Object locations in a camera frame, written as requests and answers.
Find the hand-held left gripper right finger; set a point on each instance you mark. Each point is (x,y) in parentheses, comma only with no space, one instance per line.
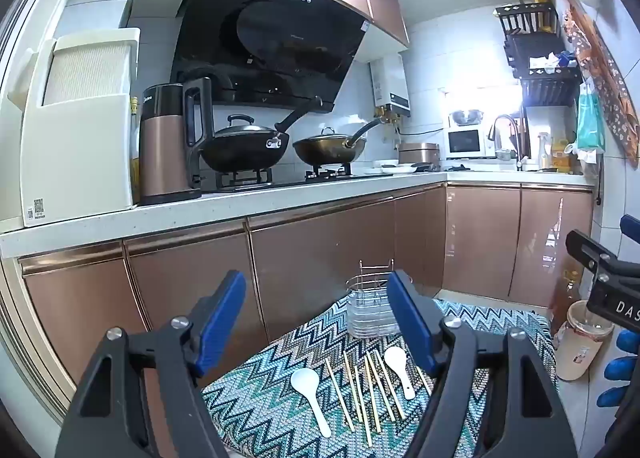
(407,323)

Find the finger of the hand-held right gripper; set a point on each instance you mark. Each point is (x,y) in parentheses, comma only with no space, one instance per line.
(595,253)
(632,228)

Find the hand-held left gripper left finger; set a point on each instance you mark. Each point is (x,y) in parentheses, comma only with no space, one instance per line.
(222,323)

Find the white soup spoon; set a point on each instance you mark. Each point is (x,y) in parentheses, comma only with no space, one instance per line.
(396,359)
(305,383)

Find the group of wooden chopsticks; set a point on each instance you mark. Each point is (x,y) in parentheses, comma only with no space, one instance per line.
(363,405)

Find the single wooden chopstick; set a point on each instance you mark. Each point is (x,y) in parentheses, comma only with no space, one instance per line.
(339,388)

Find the person's right hand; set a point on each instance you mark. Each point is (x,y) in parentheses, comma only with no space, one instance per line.
(627,368)

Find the amber oil jug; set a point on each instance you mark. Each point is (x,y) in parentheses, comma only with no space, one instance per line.
(565,303)

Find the beige trash bin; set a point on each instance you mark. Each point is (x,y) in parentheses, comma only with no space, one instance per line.
(580,348)

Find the white plastic bag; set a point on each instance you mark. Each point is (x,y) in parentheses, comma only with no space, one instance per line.
(584,158)

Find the zigzag patterned woven mat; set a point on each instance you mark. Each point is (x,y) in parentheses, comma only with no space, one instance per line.
(320,338)

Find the yellow oil bottle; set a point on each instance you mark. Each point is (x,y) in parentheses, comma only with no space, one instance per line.
(561,155)

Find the copper base cabinets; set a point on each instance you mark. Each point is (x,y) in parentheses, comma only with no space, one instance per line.
(300,248)

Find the clear glass bottle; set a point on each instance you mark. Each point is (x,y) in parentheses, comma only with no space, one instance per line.
(543,153)

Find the teal plastic bag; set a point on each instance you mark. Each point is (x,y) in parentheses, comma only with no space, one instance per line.
(590,123)

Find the steel kitchen faucet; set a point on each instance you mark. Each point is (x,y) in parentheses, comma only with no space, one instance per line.
(515,138)

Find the brown patterned apron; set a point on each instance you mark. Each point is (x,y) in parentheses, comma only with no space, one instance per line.
(610,88)

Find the gas stove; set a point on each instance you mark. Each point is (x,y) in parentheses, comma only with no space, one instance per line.
(250,178)

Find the white dishes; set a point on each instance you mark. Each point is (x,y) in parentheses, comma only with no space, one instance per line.
(390,169)

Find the white microwave oven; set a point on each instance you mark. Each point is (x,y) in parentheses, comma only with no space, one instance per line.
(467,143)

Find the copper rice cooker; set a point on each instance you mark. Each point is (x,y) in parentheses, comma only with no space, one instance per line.
(419,153)

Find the black wok with lid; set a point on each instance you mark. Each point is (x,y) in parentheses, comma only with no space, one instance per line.
(235,150)

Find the copper electric kettle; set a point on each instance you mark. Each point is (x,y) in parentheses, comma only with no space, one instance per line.
(162,153)

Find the steel bowls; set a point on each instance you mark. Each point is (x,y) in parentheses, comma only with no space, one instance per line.
(466,117)

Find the brass wok with lid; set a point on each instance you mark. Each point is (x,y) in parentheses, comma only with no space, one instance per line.
(325,148)

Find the yellow label bottle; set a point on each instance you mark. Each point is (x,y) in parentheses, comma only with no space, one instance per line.
(134,148)

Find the cream countertop appliance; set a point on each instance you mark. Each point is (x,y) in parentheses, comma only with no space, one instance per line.
(80,148)

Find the white gas water heater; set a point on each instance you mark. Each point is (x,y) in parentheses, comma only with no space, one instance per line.
(392,83)

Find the black range hood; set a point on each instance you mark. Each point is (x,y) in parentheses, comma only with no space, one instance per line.
(270,33)

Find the black wall rack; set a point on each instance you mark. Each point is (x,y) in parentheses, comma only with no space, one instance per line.
(545,88)

